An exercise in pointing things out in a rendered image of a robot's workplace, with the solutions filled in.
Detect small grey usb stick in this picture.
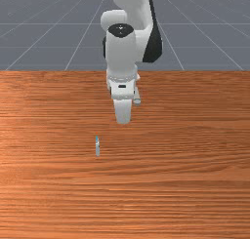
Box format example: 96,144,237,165
95,135,101,158

